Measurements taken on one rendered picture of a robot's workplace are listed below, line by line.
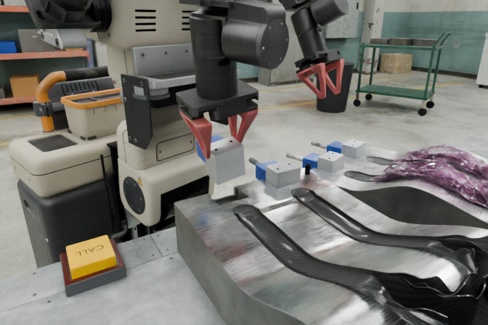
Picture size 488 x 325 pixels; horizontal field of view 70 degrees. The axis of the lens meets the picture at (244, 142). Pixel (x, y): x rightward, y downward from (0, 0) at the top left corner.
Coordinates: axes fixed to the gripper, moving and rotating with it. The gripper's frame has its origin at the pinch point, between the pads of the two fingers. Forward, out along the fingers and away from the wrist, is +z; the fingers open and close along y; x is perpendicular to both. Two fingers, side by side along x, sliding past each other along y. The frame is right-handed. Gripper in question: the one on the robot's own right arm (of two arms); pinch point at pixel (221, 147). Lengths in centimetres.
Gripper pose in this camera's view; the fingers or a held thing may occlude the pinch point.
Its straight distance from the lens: 53.4
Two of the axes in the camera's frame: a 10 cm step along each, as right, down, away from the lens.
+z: 0.3, 8.6, 5.1
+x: -5.2, -4.2, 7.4
